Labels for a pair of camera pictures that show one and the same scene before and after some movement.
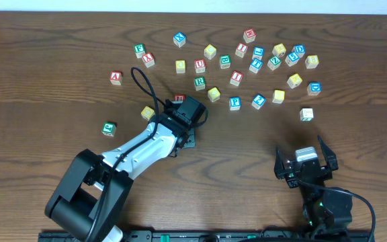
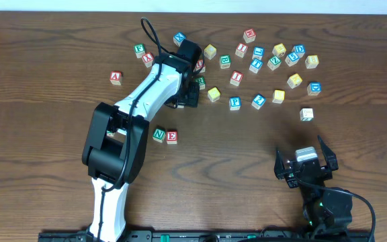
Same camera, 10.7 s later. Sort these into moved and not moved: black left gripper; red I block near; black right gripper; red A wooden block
Moved: black left gripper
Not moved: red A wooden block; black right gripper; red I block near
